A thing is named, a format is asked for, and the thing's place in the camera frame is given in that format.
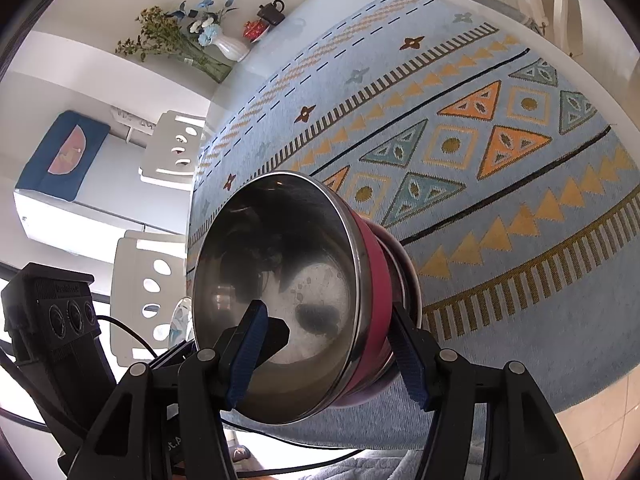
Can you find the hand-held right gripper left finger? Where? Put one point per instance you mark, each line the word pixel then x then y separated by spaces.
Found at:
pixel 245 355

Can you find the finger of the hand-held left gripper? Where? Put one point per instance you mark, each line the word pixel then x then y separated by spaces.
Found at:
pixel 172 355

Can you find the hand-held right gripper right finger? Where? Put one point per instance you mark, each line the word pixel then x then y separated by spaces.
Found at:
pixel 407 360

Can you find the round blue-patterned plate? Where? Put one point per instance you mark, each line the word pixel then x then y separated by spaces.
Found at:
pixel 182 322

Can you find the pink steel bowl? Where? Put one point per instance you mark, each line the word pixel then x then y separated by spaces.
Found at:
pixel 280 240

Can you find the grey fleece clothing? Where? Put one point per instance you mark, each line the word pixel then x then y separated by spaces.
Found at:
pixel 380 467

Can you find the blue patterned table mat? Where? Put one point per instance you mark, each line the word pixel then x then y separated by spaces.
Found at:
pixel 500 210

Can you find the blue cloth refrigerator cover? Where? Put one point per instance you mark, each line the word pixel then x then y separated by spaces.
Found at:
pixel 60 160

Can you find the white power strip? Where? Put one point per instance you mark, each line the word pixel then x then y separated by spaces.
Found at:
pixel 132 119

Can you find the glass vase with green plants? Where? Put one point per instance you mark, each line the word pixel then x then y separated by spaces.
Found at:
pixel 210 67

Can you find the white vase with blue flowers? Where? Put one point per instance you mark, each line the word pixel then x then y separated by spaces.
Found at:
pixel 232 49

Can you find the red dish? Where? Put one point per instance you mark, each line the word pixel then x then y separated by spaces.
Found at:
pixel 255 30

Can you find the dark teapot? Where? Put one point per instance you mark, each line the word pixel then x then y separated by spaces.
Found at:
pixel 270 12

